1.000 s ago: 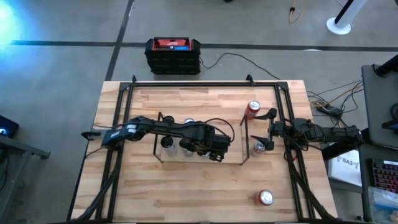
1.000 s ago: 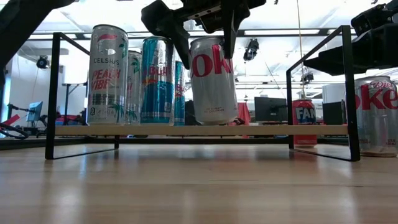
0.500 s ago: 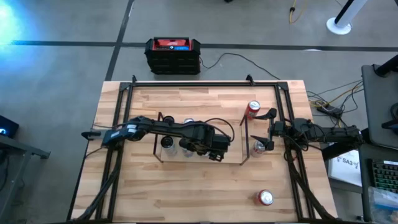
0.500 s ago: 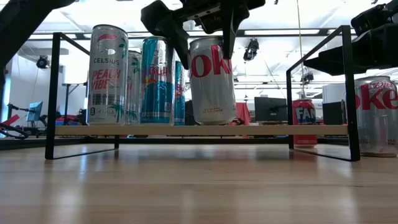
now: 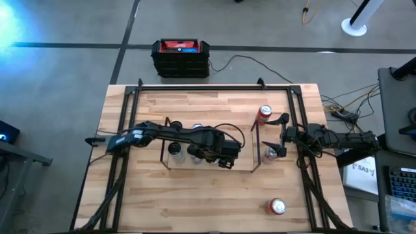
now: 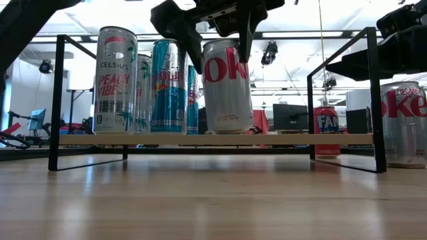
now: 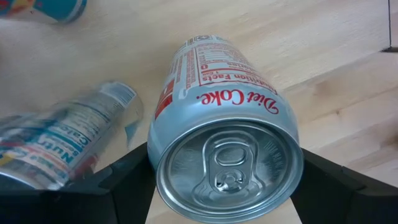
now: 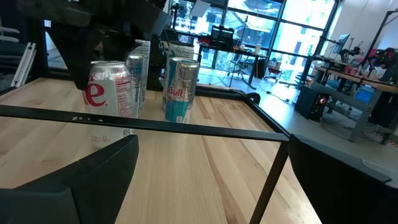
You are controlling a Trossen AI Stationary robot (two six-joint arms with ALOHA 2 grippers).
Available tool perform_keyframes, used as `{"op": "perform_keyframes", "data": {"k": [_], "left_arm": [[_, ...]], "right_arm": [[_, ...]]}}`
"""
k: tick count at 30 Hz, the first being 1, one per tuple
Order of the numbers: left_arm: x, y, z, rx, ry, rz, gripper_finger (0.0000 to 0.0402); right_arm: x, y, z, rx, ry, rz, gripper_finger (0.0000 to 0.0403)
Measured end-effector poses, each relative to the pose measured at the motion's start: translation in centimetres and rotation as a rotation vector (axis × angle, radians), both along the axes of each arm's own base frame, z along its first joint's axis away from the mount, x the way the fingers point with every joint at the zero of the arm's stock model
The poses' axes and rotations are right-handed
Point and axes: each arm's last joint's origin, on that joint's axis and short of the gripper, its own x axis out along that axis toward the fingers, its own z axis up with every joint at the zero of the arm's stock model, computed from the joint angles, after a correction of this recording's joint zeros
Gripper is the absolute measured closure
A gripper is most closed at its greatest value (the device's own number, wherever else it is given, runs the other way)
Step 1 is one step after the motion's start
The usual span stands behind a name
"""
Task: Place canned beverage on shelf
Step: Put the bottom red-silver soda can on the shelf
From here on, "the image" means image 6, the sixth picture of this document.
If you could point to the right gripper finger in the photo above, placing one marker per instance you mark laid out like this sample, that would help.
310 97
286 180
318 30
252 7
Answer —
350 70
403 41

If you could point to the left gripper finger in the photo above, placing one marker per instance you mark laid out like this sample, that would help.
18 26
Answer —
180 30
246 36

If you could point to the red Fanta can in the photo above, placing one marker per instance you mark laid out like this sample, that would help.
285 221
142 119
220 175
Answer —
327 123

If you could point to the silver Diet Coke can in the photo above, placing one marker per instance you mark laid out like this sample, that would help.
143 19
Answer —
405 133
227 100

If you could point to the blue silver Red Bull can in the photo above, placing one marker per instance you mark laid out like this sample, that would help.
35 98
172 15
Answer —
193 106
168 100

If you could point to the white Celsius can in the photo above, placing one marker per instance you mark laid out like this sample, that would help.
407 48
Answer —
115 83
144 100

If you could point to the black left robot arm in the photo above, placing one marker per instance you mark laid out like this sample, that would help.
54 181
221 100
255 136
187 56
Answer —
23 23

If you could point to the white cabinet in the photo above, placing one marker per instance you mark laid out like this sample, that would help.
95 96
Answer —
357 98

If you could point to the black box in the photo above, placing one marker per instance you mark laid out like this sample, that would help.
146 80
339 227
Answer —
357 121

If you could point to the black computer monitor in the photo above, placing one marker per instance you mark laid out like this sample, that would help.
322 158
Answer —
290 116

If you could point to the red cloth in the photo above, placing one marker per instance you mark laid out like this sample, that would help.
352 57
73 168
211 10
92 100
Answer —
262 120

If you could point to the black leg table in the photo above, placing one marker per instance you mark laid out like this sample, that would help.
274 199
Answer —
71 110

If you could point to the small grey monitor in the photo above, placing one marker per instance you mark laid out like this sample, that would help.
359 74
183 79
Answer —
36 118

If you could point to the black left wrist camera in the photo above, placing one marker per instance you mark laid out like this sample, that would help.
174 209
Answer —
230 26

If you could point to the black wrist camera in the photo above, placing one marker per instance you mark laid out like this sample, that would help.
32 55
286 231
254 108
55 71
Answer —
407 20
230 26

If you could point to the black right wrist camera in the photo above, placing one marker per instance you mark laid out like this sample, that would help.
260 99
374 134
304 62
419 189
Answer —
407 20

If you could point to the black ceiling camera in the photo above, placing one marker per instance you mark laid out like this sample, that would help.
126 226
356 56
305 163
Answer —
46 66
269 53
330 82

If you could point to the wooden shelf black metal frame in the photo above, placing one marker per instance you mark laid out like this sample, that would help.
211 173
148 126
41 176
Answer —
213 140

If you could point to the black aluminium table frame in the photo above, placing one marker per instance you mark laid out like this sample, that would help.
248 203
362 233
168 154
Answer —
20 154

